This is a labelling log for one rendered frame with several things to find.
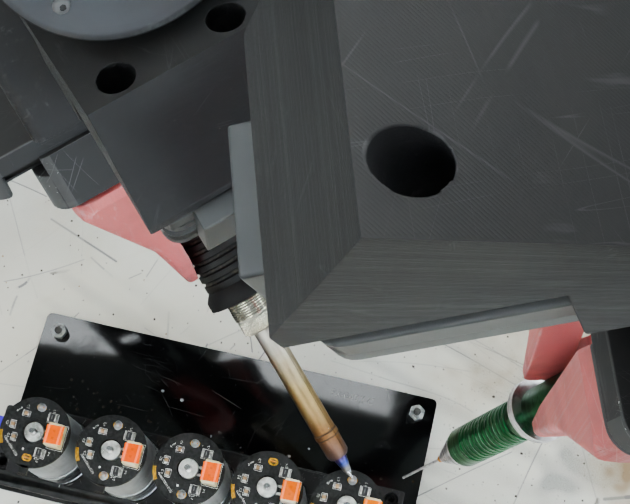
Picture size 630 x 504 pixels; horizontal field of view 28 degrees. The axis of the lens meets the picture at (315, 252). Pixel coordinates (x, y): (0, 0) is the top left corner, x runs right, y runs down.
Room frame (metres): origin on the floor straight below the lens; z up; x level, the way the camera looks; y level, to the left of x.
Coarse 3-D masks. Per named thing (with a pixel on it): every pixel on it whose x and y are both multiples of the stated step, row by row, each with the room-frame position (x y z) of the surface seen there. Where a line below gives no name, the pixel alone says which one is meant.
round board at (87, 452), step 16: (112, 416) 0.09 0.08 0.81; (96, 432) 0.08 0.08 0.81; (112, 432) 0.08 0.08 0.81; (128, 432) 0.08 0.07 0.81; (80, 448) 0.08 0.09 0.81; (96, 448) 0.08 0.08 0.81; (144, 448) 0.08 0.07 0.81; (80, 464) 0.07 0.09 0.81; (96, 464) 0.07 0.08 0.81; (112, 464) 0.07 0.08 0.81; (96, 480) 0.07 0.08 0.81; (112, 480) 0.07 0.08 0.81; (128, 480) 0.07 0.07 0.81
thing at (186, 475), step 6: (180, 462) 0.07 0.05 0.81; (186, 462) 0.07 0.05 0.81; (192, 462) 0.07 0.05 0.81; (180, 468) 0.07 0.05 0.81; (192, 468) 0.07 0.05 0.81; (198, 468) 0.07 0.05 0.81; (228, 468) 0.07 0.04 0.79; (180, 474) 0.07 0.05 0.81; (186, 474) 0.07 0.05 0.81; (192, 474) 0.07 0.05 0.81; (228, 474) 0.07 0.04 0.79; (228, 480) 0.07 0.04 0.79; (222, 486) 0.06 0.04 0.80; (228, 486) 0.07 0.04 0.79; (216, 492) 0.06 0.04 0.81; (222, 492) 0.06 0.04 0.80; (228, 492) 0.06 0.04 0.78; (210, 498) 0.06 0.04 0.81; (216, 498) 0.06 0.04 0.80; (222, 498) 0.06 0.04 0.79; (228, 498) 0.06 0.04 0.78
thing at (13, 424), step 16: (32, 400) 0.10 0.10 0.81; (48, 400) 0.10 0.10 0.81; (16, 416) 0.09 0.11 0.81; (32, 416) 0.09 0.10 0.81; (48, 416) 0.09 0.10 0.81; (64, 416) 0.09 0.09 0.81; (0, 432) 0.09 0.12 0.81; (16, 432) 0.09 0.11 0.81; (16, 448) 0.08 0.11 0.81; (32, 448) 0.08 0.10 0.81; (48, 448) 0.08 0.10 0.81; (64, 448) 0.08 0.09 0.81; (16, 464) 0.08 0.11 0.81; (32, 464) 0.08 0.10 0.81; (48, 464) 0.08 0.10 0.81
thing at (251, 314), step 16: (240, 304) 0.12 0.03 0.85; (256, 304) 0.12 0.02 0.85; (240, 320) 0.11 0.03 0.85; (256, 320) 0.11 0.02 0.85; (256, 336) 0.11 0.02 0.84; (272, 352) 0.10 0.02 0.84; (288, 352) 0.10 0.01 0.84; (288, 368) 0.10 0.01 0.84; (288, 384) 0.09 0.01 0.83; (304, 384) 0.09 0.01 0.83; (304, 400) 0.09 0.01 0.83; (304, 416) 0.08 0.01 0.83; (320, 416) 0.08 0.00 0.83; (320, 432) 0.08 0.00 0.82; (336, 432) 0.08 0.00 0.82; (336, 448) 0.07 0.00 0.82
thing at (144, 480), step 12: (108, 444) 0.08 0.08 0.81; (120, 444) 0.08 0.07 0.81; (108, 456) 0.08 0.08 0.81; (144, 468) 0.07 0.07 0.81; (132, 480) 0.07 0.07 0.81; (144, 480) 0.07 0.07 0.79; (108, 492) 0.07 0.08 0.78; (120, 492) 0.07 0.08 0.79; (132, 492) 0.07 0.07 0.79; (144, 492) 0.07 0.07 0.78
